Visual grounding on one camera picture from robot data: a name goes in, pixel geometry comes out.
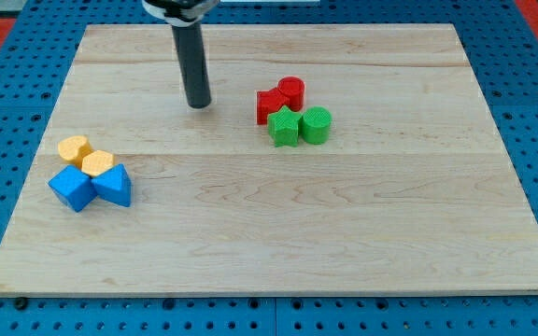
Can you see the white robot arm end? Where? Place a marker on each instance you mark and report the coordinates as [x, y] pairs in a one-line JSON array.
[[179, 13]]

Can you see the yellow heart block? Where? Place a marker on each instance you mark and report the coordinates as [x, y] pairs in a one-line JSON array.
[[74, 149]]

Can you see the green star block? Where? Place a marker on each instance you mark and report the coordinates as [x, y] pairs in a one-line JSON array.
[[283, 127]]

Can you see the green cylinder block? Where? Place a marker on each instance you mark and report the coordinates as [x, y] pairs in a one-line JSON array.
[[316, 125]]

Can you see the red star block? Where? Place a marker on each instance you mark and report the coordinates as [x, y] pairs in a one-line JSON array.
[[268, 102]]

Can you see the red cylinder block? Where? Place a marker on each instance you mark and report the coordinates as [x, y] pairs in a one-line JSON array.
[[294, 89]]

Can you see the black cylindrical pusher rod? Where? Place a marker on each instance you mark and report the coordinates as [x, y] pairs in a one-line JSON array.
[[191, 57]]

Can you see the blue triangle block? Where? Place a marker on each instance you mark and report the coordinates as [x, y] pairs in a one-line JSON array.
[[114, 186]]

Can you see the yellow hexagon block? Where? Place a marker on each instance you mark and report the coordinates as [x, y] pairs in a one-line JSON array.
[[97, 162]]

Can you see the blue cube block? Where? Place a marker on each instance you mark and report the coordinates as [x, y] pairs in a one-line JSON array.
[[73, 188]]

